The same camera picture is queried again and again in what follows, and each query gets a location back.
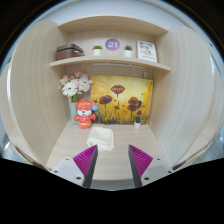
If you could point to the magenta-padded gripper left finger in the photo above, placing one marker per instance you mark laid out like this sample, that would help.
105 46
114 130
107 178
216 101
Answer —
75 170

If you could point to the pale blue vase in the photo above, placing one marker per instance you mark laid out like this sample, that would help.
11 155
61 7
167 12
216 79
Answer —
72 111

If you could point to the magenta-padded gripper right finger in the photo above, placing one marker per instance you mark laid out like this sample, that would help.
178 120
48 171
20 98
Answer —
150 170

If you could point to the white light bar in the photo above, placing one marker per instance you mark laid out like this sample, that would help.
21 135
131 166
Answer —
116 65

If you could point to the red plush mouse toy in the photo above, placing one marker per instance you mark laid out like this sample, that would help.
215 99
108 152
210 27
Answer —
85 118

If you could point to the cream towel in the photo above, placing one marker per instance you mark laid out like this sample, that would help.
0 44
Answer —
101 138

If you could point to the yellow poppy painting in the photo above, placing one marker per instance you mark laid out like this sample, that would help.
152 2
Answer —
130 90

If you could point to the small potted plant white pot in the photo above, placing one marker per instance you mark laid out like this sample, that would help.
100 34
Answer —
137 125

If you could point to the pink and white flower bouquet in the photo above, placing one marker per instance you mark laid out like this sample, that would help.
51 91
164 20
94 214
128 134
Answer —
70 88

